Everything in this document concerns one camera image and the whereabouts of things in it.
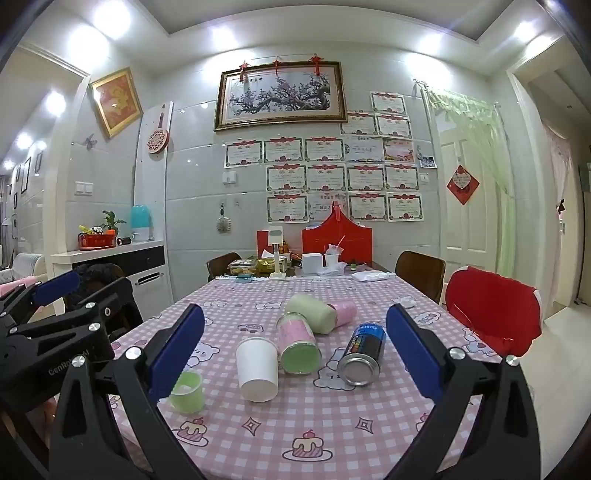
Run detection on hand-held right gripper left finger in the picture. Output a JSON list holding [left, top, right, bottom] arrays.
[[48, 304, 206, 480]]

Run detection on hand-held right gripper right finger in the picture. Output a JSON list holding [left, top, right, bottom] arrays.
[[383, 304, 542, 480]]

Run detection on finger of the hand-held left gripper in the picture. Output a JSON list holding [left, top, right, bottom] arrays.
[[9, 278, 141, 344], [0, 270, 82, 324]]

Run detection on small green cup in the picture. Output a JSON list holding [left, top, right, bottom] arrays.
[[168, 371, 205, 414]]

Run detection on white paper cup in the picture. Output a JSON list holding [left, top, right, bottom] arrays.
[[235, 337, 280, 402]]

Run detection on light green cup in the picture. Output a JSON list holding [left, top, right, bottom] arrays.
[[284, 294, 337, 335]]

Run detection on pink cup with green inside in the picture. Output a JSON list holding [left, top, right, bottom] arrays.
[[276, 312, 323, 375]]

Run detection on white cup with straws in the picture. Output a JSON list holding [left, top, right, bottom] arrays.
[[324, 235, 345, 269]]

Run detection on dark chair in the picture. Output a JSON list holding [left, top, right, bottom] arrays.
[[65, 263, 145, 343]]

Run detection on blue metal can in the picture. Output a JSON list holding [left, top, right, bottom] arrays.
[[337, 322, 387, 387]]

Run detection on white and black cabinet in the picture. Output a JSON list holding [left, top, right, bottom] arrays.
[[50, 239, 167, 320]]

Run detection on red tray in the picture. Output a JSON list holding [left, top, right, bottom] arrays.
[[77, 226, 116, 251]]

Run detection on brown chair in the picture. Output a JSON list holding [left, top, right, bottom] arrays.
[[206, 252, 243, 282], [395, 250, 447, 305]]

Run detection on red chair cover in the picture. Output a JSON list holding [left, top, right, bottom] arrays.
[[445, 266, 544, 357]]

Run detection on teal humidifier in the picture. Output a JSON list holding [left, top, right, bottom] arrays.
[[130, 205, 156, 243]]

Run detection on clear food container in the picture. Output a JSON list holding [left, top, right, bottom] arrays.
[[228, 258, 259, 277]]

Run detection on red gift bag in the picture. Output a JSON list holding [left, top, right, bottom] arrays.
[[301, 208, 374, 269]]

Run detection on white door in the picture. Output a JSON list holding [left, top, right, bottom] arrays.
[[434, 124, 505, 278]]

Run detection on pink checkered tablecloth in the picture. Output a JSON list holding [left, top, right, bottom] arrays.
[[108, 272, 502, 480]]

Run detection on white stand lamp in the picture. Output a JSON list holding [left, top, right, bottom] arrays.
[[269, 226, 290, 280]]

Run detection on red diamond door decoration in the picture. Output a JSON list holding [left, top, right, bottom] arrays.
[[445, 165, 480, 206]]

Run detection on red gold framed picture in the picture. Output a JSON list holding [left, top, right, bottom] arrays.
[[88, 67, 144, 140]]

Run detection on green curtain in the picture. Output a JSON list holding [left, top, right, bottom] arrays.
[[421, 87, 517, 265]]

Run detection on framed blossom painting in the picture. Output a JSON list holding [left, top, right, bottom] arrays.
[[213, 60, 348, 133]]

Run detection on round red wall ornament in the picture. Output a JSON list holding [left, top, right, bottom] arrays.
[[147, 104, 171, 158]]

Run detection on group of wall certificates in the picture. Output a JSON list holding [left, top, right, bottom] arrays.
[[224, 91, 424, 223]]

